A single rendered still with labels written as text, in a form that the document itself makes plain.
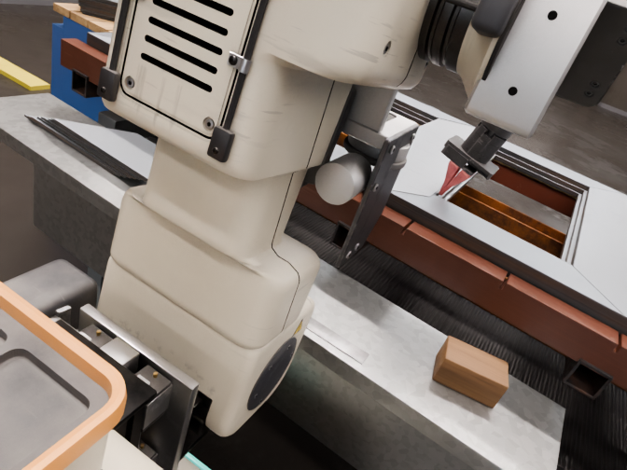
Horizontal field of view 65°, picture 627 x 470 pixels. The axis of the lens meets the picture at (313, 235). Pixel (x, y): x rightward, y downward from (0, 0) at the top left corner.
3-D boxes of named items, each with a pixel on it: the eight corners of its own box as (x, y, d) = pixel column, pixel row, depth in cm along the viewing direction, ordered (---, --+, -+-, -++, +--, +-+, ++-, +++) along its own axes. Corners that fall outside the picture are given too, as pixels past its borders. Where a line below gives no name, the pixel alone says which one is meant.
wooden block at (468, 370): (431, 380, 75) (445, 357, 73) (435, 355, 81) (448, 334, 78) (493, 409, 74) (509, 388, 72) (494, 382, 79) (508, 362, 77)
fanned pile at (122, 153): (73, 109, 117) (73, 93, 115) (194, 184, 104) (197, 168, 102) (21, 116, 107) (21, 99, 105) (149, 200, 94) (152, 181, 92)
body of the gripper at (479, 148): (451, 142, 94) (476, 110, 90) (493, 175, 92) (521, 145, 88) (440, 147, 89) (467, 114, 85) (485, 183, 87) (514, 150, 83)
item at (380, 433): (47, 220, 140) (48, 104, 122) (462, 529, 98) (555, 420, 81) (33, 225, 137) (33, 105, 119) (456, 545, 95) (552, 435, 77)
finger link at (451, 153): (426, 174, 99) (456, 137, 94) (454, 198, 98) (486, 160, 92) (415, 182, 93) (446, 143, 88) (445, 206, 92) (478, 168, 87)
